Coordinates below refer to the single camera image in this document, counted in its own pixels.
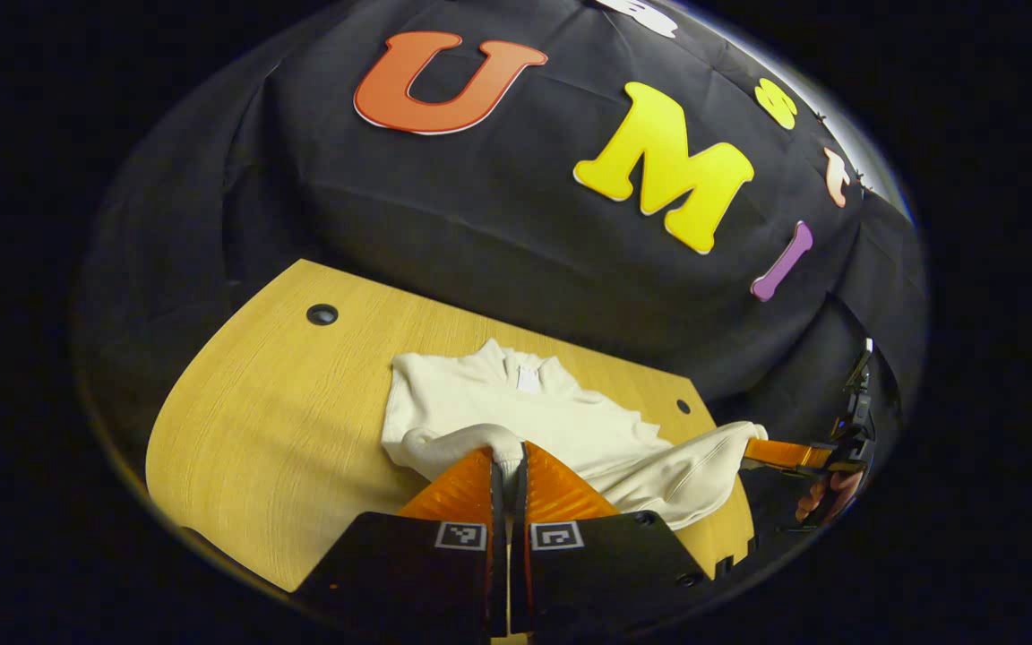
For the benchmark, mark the black backdrop cloth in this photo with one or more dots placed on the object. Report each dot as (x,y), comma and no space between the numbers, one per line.
(480,206)

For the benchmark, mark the cream garment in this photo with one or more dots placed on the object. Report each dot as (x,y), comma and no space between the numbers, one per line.
(570,412)

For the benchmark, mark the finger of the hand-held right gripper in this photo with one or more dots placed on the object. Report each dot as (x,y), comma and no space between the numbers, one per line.
(785,453)

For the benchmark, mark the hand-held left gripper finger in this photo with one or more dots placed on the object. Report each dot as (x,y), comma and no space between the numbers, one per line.
(498,555)
(519,564)

